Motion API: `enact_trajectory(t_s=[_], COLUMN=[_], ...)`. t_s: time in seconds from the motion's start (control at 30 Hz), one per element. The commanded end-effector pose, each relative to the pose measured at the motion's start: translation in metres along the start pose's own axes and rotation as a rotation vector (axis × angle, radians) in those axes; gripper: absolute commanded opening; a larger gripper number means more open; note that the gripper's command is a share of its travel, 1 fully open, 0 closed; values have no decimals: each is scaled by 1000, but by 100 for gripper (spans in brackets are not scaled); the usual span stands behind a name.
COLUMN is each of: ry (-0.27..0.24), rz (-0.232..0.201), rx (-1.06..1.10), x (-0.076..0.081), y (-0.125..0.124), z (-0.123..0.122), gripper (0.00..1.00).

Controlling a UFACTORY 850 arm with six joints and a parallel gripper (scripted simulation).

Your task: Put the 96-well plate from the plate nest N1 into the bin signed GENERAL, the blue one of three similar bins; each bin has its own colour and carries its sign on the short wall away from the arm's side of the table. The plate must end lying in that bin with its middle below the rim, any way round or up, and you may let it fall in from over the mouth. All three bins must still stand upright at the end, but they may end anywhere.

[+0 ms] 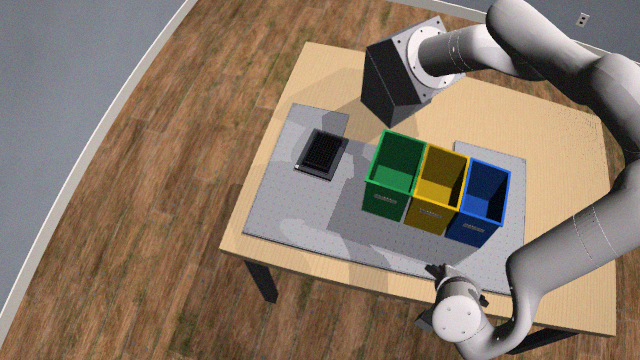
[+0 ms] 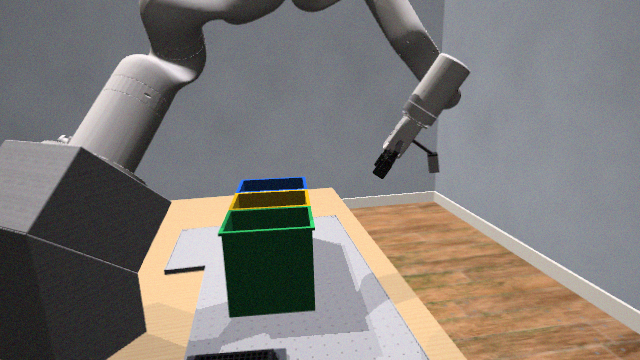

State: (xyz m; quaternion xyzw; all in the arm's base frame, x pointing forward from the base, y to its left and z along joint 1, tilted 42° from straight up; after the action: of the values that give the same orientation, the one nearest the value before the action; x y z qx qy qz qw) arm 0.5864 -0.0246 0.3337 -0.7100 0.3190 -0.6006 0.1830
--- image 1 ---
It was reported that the blue open bin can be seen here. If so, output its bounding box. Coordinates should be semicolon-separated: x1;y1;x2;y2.
444;158;511;248

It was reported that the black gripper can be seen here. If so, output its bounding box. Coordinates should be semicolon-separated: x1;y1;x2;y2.
424;263;489;308

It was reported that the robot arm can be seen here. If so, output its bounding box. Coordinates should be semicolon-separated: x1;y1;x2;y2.
406;0;640;360

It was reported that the green bin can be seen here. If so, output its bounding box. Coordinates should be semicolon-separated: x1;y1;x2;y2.
361;129;427;223

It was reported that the yellow bin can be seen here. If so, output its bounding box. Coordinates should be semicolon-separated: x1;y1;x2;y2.
403;143;470;236

